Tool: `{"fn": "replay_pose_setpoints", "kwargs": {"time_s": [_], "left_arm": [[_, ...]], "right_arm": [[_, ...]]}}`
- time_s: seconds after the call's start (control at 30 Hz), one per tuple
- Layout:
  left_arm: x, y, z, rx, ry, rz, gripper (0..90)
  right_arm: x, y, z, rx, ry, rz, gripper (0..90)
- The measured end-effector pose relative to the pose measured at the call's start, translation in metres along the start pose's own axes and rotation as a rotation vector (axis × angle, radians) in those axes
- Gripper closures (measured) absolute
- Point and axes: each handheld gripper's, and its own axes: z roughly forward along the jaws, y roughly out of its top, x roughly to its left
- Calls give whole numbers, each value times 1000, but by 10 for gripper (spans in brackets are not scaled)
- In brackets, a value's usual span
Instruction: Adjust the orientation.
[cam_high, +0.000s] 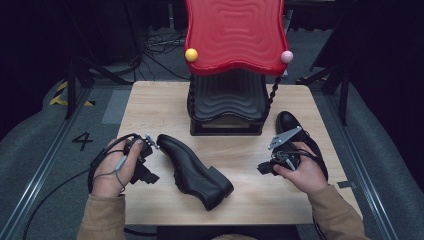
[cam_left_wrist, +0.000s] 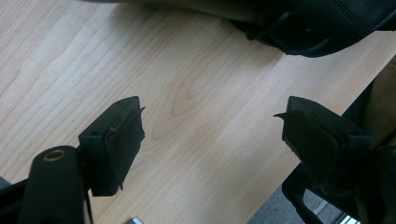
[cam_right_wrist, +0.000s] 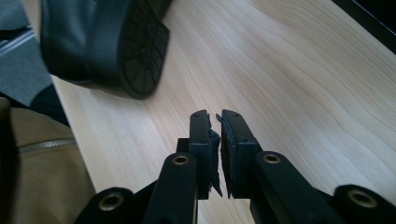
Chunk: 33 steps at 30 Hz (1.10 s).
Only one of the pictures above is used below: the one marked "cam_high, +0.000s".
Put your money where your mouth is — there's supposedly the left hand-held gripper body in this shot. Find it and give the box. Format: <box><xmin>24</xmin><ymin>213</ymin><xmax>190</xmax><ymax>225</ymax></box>
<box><xmin>124</xmin><ymin>133</ymin><xmax>160</xmax><ymax>185</ymax></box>

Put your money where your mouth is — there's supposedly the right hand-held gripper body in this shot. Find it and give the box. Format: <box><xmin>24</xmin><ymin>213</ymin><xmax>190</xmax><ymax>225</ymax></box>
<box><xmin>268</xmin><ymin>125</ymin><xmax>303</xmax><ymax>172</ymax></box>

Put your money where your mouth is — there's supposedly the black leather shoe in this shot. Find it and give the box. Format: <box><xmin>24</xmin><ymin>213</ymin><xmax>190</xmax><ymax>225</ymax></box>
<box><xmin>275</xmin><ymin>110</ymin><xmax>329</xmax><ymax>181</ymax></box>
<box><xmin>156</xmin><ymin>133</ymin><xmax>235</xmax><ymax>212</ymax></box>

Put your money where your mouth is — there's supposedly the red and black shoe rack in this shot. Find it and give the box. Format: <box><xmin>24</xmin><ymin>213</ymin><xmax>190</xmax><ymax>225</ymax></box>
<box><xmin>184</xmin><ymin>0</ymin><xmax>294</xmax><ymax>137</ymax></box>

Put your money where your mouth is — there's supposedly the person's left hand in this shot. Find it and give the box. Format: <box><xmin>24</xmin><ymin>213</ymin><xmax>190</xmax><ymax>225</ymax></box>
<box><xmin>90</xmin><ymin>138</ymin><xmax>144</xmax><ymax>198</ymax></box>

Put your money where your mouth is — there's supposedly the person's right hand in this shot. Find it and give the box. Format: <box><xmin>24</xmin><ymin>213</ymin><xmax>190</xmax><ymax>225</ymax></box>
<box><xmin>273</xmin><ymin>141</ymin><xmax>329</xmax><ymax>195</ymax></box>

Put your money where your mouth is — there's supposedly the grey floor tape patch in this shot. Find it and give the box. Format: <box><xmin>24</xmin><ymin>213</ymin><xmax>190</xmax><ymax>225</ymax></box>
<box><xmin>101</xmin><ymin>89</ymin><xmax>132</xmax><ymax>125</ymax></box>

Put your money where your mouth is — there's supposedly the person's dark clothing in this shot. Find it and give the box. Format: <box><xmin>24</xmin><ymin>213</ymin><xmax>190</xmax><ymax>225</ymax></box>
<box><xmin>156</xmin><ymin>225</ymin><xmax>302</xmax><ymax>240</ymax></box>

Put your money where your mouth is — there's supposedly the black metal stand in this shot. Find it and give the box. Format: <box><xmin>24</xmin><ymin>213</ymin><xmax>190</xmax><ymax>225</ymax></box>
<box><xmin>64</xmin><ymin>56</ymin><xmax>134</xmax><ymax>120</ymax></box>
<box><xmin>296</xmin><ymin>63</ymin><xmax>352</xmax><ymax>127</ymax></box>

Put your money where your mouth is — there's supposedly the yellow and black hazard tape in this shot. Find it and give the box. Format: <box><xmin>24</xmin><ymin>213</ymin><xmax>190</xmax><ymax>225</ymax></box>
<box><xmin>49</xmin><ymin>81</ymin><xmax>96</xmax><ymax>108</ymax></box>

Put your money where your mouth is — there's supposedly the thin grey right gripper cable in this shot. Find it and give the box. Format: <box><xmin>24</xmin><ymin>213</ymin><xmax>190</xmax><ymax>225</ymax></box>
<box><xmin>279</xmin><ymin>150</ymin><xmax>298</xmax><ymax>172</ymax></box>

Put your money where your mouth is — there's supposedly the thin grey gripper cable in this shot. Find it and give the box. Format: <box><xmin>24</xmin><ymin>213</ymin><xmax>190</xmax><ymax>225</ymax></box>
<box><xmin>93</xmin><ymin>154</ymin><xmax>129</xmax><ymax>194</ymax></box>
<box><xmin>279</xmin><ymin>150</ymin><xmax>298</xmax><ymax>172</ymax></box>

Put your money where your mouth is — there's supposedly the thin grey left gripper cable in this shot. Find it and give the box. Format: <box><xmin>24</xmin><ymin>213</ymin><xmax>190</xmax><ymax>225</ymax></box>
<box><xmin>93</xmin><ymin>154</ymin><xmax>129</xmax><ymax>194</ymax></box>

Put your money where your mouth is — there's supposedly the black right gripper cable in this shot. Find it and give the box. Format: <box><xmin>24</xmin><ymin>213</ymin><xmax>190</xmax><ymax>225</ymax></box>
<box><xmin>278</xmin><ymin>148</ymin><xmax>331</xmax><ymax>240</ymax></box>

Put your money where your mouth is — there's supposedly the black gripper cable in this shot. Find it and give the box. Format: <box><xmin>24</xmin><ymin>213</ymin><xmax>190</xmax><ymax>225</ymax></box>
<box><xmin>278</xmin><ymin>148</ymin><xmax>331</xmax><ymax>240</ymax></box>
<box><xmin>22</xmin><ymin>133</ymin><xmax>139</xmax><ymax>240</ymax></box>

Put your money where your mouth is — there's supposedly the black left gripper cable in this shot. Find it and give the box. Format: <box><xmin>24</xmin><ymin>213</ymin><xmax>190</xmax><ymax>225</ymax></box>
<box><xmin>22</xmin><ymin>133</ymin><xmax>139</xmax><ymax>240</ymax></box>

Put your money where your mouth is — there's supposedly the metal floor rail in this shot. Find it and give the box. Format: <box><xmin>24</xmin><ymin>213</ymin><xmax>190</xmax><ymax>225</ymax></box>
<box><xmin>321</xmin><ymin>87</ymin><xmax>401</xmax><ymax>240</ymax></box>
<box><xmin>0</xmin><ymin>86</ymin><xmax>94</xmax><ymax>240</ymax></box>

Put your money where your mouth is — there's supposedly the bundle of floor cables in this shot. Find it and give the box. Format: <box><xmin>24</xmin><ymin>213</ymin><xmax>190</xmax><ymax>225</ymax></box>
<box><xmin>143</xmin><ymin>28</ymin><xmax>192</xmax><ymax>82</ymax></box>

